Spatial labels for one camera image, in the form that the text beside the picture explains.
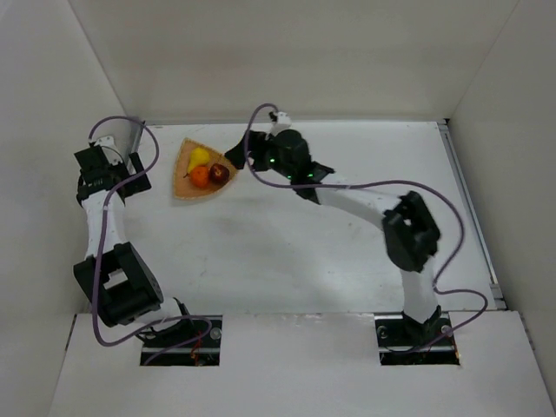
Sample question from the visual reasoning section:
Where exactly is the dark red fake apple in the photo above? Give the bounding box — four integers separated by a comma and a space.
209, 163, 230, 184

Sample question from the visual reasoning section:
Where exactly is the yellow fake pear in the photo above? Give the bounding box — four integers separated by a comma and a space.
186, 147, 211, 176

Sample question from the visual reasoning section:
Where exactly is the orange fake orange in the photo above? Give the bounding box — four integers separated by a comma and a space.
189, 166, 210, 189

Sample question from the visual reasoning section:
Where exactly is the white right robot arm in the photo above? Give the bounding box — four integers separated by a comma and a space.
124, 129, 440, 324

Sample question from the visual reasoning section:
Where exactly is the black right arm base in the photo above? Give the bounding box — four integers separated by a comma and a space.
374, 307, 460, 366

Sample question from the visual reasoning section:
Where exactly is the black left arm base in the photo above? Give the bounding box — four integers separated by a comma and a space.
138, 315, 223, 367

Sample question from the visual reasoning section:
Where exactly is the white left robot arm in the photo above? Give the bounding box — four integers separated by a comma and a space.
73, 146, 164, 328

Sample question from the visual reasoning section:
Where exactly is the woven orange fruit basket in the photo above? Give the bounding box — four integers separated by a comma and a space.
173, 138, 238, 200

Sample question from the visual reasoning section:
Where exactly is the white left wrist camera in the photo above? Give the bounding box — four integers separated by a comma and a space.
88, 136, 124, 165

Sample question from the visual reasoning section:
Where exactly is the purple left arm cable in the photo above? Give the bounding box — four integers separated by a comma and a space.
86, 115, 214, 366

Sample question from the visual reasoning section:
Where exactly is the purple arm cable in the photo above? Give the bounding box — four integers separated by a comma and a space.
245, 103, 488, 348
86, 115, 214, 366

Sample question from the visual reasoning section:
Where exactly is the aluminium table edge rail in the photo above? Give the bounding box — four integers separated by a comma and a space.
128, 118, 145, 154

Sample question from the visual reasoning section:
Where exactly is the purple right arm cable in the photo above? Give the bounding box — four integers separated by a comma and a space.
245, 103, 488, 348

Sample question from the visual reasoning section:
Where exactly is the right aluminium table rail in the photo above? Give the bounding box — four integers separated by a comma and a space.
437, 119, 507, 310

